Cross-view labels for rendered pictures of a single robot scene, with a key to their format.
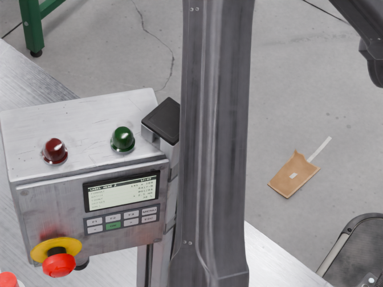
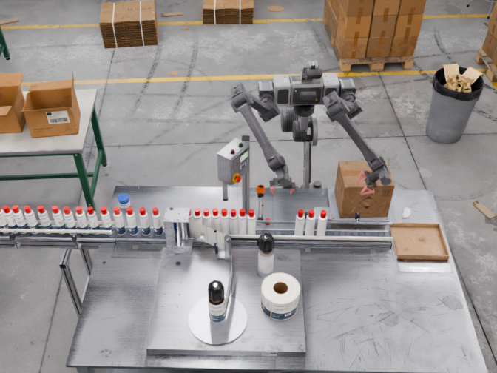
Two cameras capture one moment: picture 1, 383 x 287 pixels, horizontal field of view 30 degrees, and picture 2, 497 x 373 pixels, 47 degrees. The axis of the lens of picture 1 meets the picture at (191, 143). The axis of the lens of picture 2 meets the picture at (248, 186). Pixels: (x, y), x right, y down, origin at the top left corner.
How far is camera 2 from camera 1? 2.50 m
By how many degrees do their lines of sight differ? 24
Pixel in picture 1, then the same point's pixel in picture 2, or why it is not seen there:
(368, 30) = (261, 109)
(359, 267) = not seen: hidden behind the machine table
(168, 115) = (245, 138)
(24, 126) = (222, 152)
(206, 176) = (262, 136)
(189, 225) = (264, 146)
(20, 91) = (154, 194)
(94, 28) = (108, 197)
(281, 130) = not seen: hidden behind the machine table
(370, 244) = not seen: hidden behind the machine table
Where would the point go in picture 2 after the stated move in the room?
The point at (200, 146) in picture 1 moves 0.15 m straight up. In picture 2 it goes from (259, 132) to (259, 109)
